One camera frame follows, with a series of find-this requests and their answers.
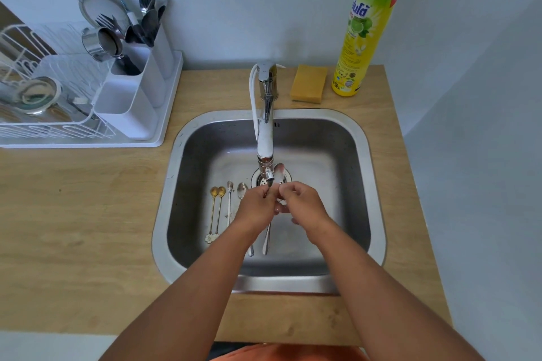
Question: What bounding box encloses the person's left forearm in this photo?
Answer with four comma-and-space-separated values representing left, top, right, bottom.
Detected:
98, 221, 260, 361

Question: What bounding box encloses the yellow dish soap bottle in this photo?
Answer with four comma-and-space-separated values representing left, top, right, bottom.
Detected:
331, 0, 403, 98

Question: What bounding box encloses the stainless steel bowl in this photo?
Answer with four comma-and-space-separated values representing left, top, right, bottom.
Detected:
12, 76, 64, 116

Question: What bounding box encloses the stainless steel cup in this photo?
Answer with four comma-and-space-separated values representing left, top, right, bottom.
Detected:
81, 26, 124, 63

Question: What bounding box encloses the white cutlery holder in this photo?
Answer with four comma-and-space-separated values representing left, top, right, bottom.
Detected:
91, 23, 175, 141

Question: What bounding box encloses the person's right forearm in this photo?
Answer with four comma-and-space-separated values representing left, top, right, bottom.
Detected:
304, 221, 488, 361

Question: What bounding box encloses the metal mesh strainer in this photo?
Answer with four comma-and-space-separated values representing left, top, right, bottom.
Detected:
71, 0, 129, 32

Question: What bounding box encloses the person's left hand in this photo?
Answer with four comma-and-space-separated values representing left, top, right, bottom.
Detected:
232, 184, 280, 244

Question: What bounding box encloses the gold flower-handled spoon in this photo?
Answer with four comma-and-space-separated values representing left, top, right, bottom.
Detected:
205, 186, 219, 244
213, 186, 227, 241

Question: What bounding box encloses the slim silver stirring spoon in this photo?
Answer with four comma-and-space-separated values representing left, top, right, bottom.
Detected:
226, 180, 235, 228

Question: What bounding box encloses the metal drain strainer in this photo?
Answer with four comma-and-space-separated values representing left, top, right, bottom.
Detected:
250, 165, 293, 191

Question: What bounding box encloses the yellow sponge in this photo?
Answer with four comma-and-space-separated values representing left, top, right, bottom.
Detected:
290, 64, 329, 104

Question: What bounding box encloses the white faucet hose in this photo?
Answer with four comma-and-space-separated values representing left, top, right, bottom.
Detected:
249, 64, 261, 143

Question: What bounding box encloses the stainless steel sink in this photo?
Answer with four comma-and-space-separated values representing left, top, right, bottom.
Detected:
151, 109, 387, 294

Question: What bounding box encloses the silver teaspoon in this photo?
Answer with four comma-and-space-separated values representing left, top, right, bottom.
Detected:
237, 182, 255, 257

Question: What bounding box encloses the chrome faucet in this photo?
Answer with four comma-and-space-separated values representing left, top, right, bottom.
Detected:
250, 61, 280, 187

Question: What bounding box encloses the person's right hand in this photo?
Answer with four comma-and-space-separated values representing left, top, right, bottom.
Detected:
274, 181, 335, 246

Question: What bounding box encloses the long silver spoon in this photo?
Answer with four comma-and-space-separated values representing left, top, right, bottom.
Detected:
262, 163, 286, 256

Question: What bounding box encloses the white drip tray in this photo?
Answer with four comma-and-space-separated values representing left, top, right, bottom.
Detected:
0, 50, 184, 149

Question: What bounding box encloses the white wire dish rack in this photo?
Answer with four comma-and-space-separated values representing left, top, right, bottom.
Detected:
0, 23, 117, 140

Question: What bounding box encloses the bunch of dark spoons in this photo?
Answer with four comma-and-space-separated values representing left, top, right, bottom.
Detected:
124, 0, 168, 48

